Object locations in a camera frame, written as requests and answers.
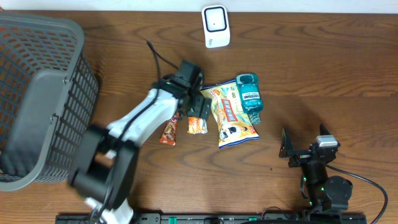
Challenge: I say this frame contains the small orange snack pack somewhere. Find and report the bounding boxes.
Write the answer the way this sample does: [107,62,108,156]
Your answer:
[187,117,208,134]

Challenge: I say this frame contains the yellow snack bag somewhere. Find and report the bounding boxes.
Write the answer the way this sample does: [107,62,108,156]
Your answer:
[201,79,259,149]

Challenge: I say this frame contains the red-brown chocolate bar wrapper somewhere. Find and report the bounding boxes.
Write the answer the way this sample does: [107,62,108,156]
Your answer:
[159,112,180,146]

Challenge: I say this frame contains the teal Listerine mouthwash bottle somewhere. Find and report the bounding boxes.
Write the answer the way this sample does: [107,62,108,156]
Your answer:
[236,73,264,125]

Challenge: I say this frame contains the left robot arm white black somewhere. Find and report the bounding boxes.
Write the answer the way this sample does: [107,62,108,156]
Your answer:
[68,60,211,223]

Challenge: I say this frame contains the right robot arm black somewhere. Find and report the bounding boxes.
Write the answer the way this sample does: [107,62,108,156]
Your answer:
[279,124,353,213]

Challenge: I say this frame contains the white barcode scanner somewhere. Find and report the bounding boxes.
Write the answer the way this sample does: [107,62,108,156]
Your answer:
[201,5,231,49]

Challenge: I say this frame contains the grey plastic mesh basket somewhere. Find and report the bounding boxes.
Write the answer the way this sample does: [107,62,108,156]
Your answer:
[1,12,100,192]

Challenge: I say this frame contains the black cable right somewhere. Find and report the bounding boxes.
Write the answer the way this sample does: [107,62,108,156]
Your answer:
[323,163,389,224]

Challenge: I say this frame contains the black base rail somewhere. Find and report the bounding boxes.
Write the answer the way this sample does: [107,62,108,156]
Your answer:
[55,212,368,224]

